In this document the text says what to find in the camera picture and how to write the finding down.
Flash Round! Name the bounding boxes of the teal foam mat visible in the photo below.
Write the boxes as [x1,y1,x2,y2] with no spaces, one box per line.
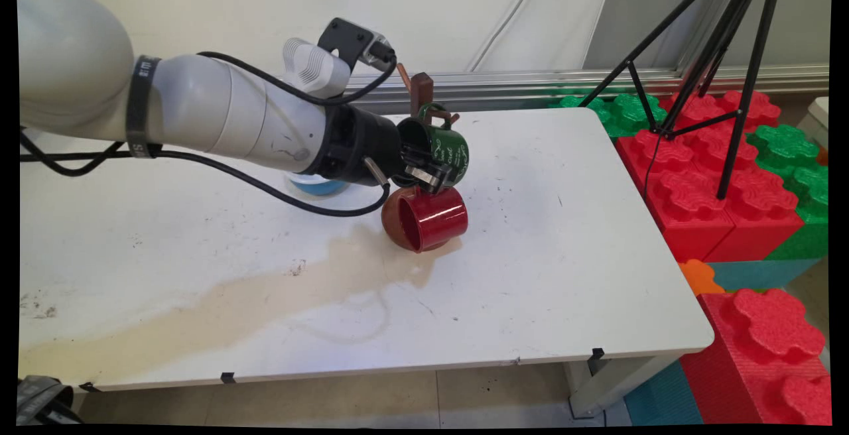
[707,259,822,294]
[623,361,704,426]

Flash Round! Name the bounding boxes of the black camera cable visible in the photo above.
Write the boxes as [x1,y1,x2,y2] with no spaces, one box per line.
[197,50,399,106]

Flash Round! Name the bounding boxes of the orange foam piece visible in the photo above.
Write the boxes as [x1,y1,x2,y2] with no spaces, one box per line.
[679,259,726,297]

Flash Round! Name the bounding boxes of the green foam block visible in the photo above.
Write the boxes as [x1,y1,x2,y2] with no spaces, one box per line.
[549,93,668,139]
[748,125,830,261]

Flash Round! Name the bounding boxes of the brown wooden mug tree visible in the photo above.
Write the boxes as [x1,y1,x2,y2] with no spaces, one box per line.
[381,62,465,254]

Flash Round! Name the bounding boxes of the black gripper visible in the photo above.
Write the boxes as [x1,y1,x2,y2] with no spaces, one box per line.
[317,105,459,195]

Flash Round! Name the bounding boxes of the green enamel mug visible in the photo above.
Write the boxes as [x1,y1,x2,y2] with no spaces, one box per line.
[397,102,471,190]

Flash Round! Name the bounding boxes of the black tripod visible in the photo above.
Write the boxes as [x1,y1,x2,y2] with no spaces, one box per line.
[580,0,787,201]

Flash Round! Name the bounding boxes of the thin black tripod cable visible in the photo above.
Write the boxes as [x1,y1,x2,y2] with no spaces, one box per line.
[641,131,665,198]

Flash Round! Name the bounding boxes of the black gripper cable metal plug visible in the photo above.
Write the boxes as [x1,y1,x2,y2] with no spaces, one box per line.
[19,129,392,218]

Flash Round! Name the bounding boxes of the red enamel mug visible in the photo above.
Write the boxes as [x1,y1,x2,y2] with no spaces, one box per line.
[398,186,470,254]

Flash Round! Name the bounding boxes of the large red foam block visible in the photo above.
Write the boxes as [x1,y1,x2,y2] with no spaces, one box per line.
[616,129,736,263]
[703,168,805,263]

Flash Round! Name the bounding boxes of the black arm strap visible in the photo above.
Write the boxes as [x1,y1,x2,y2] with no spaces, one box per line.
[125,55,163,159]

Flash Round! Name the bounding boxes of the white table leg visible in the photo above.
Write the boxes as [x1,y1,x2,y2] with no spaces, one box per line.
[564,354,679,420]

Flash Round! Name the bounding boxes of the aluminium wall rail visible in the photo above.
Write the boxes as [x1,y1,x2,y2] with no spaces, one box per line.
[342,67,830,116]

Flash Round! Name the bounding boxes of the blue and white bowl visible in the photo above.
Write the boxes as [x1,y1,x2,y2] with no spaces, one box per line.
[288,172,351,198]

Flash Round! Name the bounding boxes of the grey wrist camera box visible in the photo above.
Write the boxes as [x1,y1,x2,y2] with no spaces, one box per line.
[317,17,399,71]

